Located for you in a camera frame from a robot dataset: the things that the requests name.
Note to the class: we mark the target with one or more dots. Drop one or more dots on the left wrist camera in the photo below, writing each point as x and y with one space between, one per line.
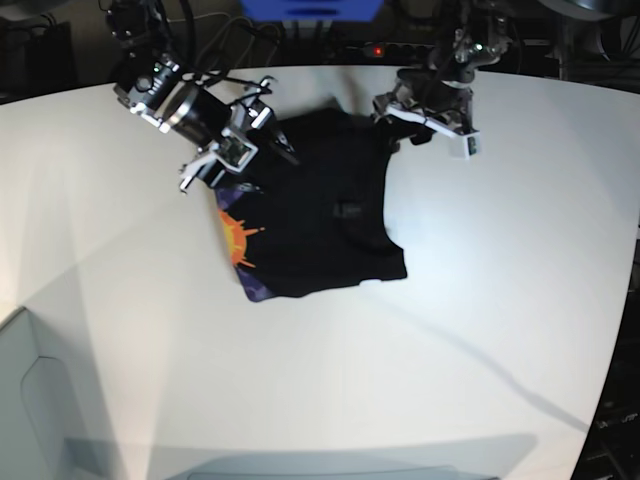
465 146

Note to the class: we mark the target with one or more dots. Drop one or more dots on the black equipment box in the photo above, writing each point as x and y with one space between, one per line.
49 59

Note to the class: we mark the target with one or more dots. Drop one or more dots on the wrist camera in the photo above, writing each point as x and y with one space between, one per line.
235 154
465 146

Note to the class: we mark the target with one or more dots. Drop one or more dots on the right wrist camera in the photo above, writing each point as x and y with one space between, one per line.
235 154

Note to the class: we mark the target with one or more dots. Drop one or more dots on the black T-shirt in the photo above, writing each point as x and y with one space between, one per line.
317 226

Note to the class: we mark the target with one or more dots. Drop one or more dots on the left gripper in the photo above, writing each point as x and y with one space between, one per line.
424 99

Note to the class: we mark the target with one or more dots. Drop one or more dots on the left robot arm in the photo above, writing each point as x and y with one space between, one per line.
470 35

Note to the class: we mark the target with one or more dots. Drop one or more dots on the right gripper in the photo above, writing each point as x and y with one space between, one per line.
204 120

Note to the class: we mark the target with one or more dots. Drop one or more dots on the blue plastic box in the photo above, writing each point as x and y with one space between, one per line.
316 10

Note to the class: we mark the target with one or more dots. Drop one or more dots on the black power strip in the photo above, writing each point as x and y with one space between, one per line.
392 52

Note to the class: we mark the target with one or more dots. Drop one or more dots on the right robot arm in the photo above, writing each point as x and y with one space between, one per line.
177 86

